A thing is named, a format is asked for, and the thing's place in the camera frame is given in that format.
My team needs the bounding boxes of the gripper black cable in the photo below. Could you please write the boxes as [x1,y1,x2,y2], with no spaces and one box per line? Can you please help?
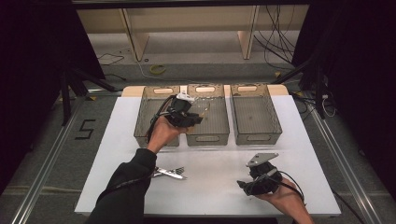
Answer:
[102,94,177,194]
[264,169,307,206]

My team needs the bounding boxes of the bundle of black cables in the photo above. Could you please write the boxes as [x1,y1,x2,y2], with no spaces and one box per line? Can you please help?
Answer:
[253,4,297,68]

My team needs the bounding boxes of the person's right hand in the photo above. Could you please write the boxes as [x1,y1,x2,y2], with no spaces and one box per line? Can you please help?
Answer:
[256,186,308,219]

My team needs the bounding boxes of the black curtain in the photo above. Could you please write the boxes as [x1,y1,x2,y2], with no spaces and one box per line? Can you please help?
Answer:
[0,0,106,190]
[292,0,396,200]

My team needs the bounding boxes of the smoky transparent plastic bin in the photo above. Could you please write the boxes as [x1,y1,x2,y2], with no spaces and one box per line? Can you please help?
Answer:
[230,83,283,147]
[134,85,181,148]
[185,83,231,147]

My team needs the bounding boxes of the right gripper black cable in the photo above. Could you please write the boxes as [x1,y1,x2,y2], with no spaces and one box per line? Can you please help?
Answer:
[264,169,307,206]

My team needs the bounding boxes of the wooden handled metal knife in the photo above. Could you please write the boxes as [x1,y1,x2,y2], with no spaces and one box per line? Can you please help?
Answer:
[152,167,189,181]

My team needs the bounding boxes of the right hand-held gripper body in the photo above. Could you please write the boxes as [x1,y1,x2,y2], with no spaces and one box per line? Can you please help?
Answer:
[245,152,283,195]

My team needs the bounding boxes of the aluminium floor rail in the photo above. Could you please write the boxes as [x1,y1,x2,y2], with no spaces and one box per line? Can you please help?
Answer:
[10,96,85,224]
[306,96,382,224]

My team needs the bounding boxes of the yellow tape roll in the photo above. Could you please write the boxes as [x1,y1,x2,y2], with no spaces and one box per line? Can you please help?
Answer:
[148,63,167,76]

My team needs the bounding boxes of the light wooden furniture frame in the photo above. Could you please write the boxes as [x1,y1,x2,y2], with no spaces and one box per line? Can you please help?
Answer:
[76,5,311,63]

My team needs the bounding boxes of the translucent amber plastic spoon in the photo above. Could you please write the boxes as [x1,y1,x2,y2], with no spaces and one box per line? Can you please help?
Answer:
[193,98,212,119]

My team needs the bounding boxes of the person's left hand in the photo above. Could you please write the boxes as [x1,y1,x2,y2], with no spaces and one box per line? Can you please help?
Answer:
[147,116,188,155]

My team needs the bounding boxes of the thin black floor cable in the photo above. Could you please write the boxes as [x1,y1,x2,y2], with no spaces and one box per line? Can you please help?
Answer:
[97,53,126,67]

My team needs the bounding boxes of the thin white floor cable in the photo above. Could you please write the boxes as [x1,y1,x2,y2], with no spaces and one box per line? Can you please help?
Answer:
[118,46,157,80]

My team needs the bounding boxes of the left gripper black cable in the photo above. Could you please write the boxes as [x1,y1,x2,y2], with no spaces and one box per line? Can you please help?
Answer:
[102,94,177,194]

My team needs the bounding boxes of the black tripod stand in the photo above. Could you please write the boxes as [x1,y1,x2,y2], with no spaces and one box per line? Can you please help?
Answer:
[60,66,118,125]

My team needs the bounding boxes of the black metal stand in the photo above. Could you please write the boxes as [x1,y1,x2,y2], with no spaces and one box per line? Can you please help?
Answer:
[272,55,328,119]

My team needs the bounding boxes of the white table cover sheet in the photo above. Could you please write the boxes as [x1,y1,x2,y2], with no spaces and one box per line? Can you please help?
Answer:
[74,94,342,217]

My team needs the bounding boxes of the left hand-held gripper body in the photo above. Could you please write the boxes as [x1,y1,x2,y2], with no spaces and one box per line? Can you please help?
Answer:
[166,92,198,128]

